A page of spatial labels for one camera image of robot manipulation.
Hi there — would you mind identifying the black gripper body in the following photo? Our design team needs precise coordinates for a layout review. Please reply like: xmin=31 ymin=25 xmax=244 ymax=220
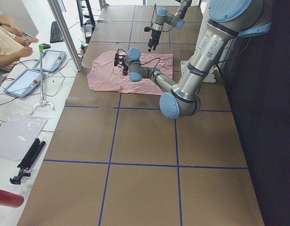
xmin=150 ymin=30 xmax=161 ymax=45
xmin=121 ymin=62 xmax=128 ymax=72

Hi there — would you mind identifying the person forearm beige sleeve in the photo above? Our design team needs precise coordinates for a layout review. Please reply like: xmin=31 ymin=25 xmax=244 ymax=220
xmin=0 ymin=50 xmax=21 ymax=67

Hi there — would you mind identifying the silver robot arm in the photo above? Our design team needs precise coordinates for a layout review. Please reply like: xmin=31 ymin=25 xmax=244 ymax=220
xmin=114 ymin=0 xmax=273 ymax=119
xmin=144 ymin=0 xmax=192 ymax=52

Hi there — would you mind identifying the person hand near tablet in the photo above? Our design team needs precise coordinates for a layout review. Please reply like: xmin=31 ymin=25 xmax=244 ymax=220
xmin=17 ymin=47 xmax=33 ymax=58

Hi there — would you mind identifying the person hand with green pen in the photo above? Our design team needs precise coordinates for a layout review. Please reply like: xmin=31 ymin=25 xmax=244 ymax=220
xmin=24 ymin=38 xmax=39 ymax=47

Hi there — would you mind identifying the far teach pendant tablet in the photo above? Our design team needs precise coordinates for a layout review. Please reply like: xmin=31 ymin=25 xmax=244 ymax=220
xmin=42 ymin=49 xmax=66 ymax=73

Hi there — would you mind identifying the teach pendant tablet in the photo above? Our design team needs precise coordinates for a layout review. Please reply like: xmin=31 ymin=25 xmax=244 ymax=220
xmin=42 ymin=49 xmax=66 ymax=73
xmin=3 ymin=69 xmax=46 ymax=97

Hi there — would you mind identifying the black keyboard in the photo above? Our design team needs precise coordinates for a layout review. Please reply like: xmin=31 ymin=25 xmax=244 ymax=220
xmin=50 ymin=21 xmax=64 ymax=43

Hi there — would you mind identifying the black computer mouse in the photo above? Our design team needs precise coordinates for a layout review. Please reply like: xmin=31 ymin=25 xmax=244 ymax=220
xmin=41 ymin=43 xmax=51 ymax=49

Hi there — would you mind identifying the silver reacher grabber tool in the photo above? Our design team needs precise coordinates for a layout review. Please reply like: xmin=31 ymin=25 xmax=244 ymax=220
xmin=30 ymin=44 xmax=56 ymax=115

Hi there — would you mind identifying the near teach pendant tablet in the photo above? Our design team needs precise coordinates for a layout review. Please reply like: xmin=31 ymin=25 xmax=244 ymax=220
xmin=3 ymin=69 xmax=46 ymax=97

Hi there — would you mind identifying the black folded tripod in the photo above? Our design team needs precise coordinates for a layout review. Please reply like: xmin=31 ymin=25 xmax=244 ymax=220
xmin=9 ymin=138 xmax=46 ymax=185

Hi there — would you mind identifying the clear plastic bag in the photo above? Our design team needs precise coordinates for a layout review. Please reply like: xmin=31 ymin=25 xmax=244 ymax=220
xmin=0 ymin=112 xmax=48 ymax=161

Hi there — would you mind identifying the red bottle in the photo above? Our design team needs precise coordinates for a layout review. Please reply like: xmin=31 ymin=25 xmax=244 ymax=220
xmin=0 ymin=190 xmax=24 ymax=208

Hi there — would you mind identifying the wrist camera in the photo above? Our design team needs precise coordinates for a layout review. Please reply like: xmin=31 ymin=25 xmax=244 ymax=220
xmin=144 ymin=27 xmax=151 ymax=32
xmin=114 ymin=53 xmax=120 ymax=67

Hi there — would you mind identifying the left black braided cable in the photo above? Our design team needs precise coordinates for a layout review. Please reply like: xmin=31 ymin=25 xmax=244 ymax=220
xmin=117 ymin=48 xmax=166 ymax=95

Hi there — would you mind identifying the black braided cable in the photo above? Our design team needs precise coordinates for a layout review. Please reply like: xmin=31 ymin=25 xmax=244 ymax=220
xmin=150 ymin=3 xmax=174 ymax=33
xmin=117 ymin=48 xmax=166 ymax=95

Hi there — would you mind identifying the right black braided cable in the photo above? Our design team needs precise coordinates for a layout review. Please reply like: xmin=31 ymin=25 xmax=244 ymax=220
xmin=150 ymin=3 xmax=174 ymax=33

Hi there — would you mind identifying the black stand frame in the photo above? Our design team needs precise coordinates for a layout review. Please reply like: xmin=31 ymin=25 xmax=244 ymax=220
xmin=75 ymin=0 xmax=98 ymax=29

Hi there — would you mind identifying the aluminium frame post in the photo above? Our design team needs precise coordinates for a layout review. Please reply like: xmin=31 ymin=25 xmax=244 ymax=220
xmin=48 ymin=0 xmax=83 ymax=72

